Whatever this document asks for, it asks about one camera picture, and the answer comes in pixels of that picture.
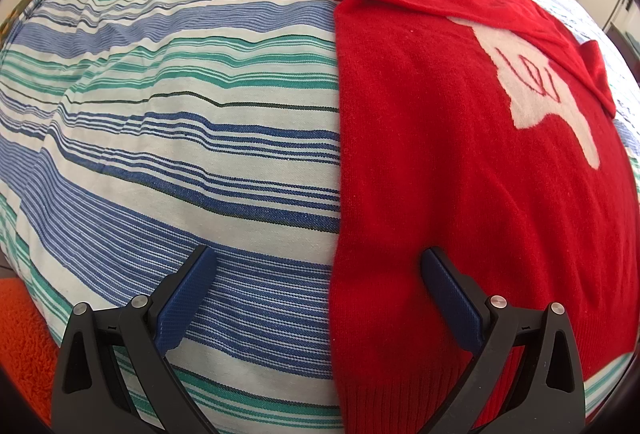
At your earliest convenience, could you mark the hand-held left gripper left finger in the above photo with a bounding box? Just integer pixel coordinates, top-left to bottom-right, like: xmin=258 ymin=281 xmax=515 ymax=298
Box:
xmin=52 ymin=244 xmax=222 ymax=434

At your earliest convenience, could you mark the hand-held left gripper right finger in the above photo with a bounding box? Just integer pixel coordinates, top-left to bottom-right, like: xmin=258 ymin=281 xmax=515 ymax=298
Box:
xmin=414 ymin=246 xmax=587 ymax=434

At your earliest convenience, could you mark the red sweater with white print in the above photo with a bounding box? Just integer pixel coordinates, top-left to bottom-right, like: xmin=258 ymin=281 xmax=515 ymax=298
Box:
xmin=316 ymin=0 xmax=640 ymax=434

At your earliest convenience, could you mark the blue green striped bedspread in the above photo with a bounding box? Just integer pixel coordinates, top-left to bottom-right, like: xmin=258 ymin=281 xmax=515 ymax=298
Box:
xmin=0 ymin=0 xmax=640 ymax=434

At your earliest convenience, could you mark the orange fluffy rug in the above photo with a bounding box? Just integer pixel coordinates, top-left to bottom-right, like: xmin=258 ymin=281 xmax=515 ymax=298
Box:
xmin=0 ymin=278 xmax=62 ymax=431

